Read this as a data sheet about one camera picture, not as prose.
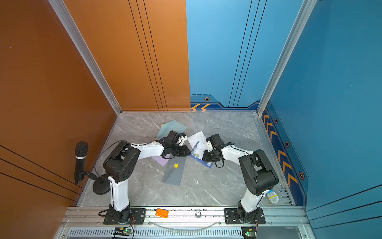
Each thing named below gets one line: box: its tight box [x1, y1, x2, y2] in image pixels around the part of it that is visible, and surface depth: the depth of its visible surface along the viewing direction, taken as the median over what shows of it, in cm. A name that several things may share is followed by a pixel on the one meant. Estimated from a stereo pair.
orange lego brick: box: [155, 208, 170, 219], surface depth 76 cm
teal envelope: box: [156, 119, 188, 139], surface depth 111 cm
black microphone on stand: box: [74, 141, 110, 195], surface depth 68 cm
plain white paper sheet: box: [187, 130, 207, 149], surface depth 107 cm
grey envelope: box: [161, 153, 188, 186], surface depth 91 cm
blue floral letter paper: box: [189, 140, 214, 169], surface depth 97 cm
